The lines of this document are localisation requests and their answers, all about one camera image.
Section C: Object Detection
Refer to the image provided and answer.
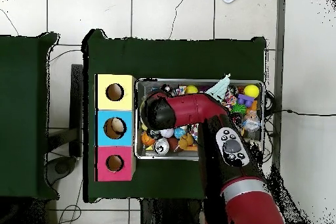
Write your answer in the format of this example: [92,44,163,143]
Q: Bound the clear mesh bin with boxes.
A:
[135,78,264,161]

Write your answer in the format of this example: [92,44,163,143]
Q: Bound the wooden box with three holes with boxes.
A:
[94,74,137,183]

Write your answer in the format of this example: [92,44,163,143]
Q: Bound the yellow ball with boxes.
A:
[242,84,260,99]
[184,85,200,95]

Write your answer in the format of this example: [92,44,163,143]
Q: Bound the brown plush bear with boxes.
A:
[178,132,195,150]

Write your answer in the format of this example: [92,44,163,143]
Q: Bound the silver drink can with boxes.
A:
[153,137,171,156]

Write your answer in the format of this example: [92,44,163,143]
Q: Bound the dark green tablecloth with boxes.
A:
[83,28,267,204]

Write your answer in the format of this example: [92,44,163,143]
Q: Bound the mint green knitted cloth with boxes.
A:
[205,74,232,102]

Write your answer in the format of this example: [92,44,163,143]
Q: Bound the colourful dotted cloth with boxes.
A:
[221,88,237,110]

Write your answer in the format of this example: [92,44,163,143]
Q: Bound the purple toy block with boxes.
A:
[236,93,255,108]

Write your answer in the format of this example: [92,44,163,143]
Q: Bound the green covered side table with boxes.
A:
[0,32,60,200]

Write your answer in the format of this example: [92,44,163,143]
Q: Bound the black cable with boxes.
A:
[270,108,336,117]

